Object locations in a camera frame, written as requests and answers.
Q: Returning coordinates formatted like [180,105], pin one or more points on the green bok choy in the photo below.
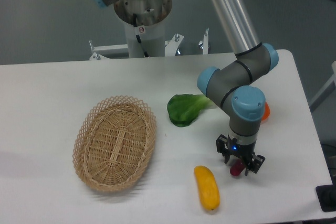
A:
[184,109]

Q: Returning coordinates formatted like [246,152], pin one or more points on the yellow mango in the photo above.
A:
[208,191]

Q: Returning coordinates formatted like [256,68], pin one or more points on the white table leg frame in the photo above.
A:
[323,92]

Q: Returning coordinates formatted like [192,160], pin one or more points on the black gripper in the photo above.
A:
[241,147]

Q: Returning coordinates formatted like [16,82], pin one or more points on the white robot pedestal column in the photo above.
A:
[144,18]

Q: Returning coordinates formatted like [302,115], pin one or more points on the black device at table edge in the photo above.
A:
[326,197]

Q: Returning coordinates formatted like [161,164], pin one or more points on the orange tangerine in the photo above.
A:
[266,112]

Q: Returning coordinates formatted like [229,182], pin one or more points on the oval wicker basket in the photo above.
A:
[115,144]

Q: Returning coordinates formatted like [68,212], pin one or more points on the white metal base frame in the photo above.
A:
[138,48]

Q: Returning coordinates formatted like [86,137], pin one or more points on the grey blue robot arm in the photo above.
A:
[229,88]

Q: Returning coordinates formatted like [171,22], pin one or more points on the purple sweet potato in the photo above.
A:
[237,168]

